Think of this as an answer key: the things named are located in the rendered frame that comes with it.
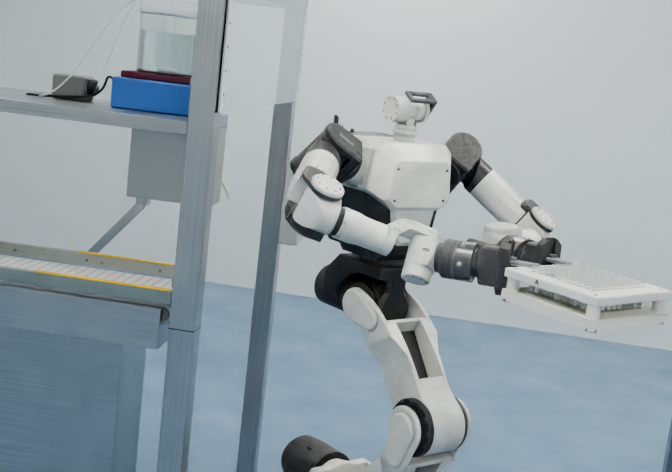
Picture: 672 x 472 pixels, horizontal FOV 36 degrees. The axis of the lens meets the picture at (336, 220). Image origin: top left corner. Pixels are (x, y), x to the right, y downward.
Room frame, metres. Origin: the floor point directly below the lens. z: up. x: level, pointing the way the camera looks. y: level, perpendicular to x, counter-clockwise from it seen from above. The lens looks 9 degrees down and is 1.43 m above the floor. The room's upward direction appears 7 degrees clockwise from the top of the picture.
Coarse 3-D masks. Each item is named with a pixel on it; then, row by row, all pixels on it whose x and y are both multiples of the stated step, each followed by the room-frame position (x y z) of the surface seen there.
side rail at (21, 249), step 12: (0, 240) 2.67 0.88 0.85; (0, 252) 2.66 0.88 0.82; (12, 252) 2.66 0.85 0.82; (24, 252) 2.65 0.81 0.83; (36, 252) 2.65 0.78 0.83; (48, 252) 2.64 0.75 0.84; (60, 252) 2.64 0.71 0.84; (72, 252) 2.64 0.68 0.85; (84, 264) 2.63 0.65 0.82; (96, 264) 2.63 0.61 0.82; (108, 264) 2.62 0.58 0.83; (120, 264) 2.62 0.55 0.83; (132, 264) 2.62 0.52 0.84; (144, 264) 2.61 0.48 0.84; (156, 264) 2.61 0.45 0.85; (168, 276) 2.60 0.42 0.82
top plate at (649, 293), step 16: (512, 272) 2.10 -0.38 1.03; (528, 272) 2.09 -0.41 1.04; (544, 288) 2.03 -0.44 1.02; (560, 288) 2.00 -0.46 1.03; (576, 288) 1.99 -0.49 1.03; (624, 288) 2.05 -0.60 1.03; (640, 288) 2.07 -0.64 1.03; (656, 288) 2.09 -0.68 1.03; (592, 304) 1.94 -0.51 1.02; (608, 304) 1.95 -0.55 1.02
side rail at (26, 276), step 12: (0, 276) 2.37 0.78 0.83; (12, 276) 2.37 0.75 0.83; (24, 276) 2.37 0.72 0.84; (36, 276) 2.36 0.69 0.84; (48, 276) 2.36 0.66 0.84; (60, 276) 2.36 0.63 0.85; (60, 288) 2.36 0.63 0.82; (72, 288) 2.35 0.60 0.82; (84, 288) 2.35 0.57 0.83; (96, 288) 2.35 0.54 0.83; (108, 288) 2.34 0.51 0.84; (120, 288) 2.34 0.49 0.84; (132, 288) 2.34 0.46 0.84; (144, 288) 2.33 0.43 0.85; (144, 300) 2.33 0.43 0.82; (156, 300) 2.33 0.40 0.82; (168, 300) 2.32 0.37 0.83
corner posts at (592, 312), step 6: (510, 282) 2.11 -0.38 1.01; (516, 282) 2.11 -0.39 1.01; (510, 288) 2.11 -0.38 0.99; (516, 288) 2.11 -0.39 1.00; (588, 306) 1.95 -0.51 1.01; (654, 306) 2.08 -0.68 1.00; (660, 306) 2.07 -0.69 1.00; (588, 312) 1.94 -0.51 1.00; (594, 312) 1.94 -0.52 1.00; (594, 318) 1.94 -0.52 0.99
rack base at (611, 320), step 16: (528, 304) 2.06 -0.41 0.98; (544, 304) 2.03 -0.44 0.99; (560, 304) 2.04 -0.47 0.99; (560, 320) 1.99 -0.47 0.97; (576, 320) 1.96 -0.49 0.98; (592, 320) 1.93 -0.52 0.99; (608, 320) 1.96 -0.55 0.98; (624, 320) 1.99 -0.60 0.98; (640, 320) 2.03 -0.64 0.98; (656, 320) 2.06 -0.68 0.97
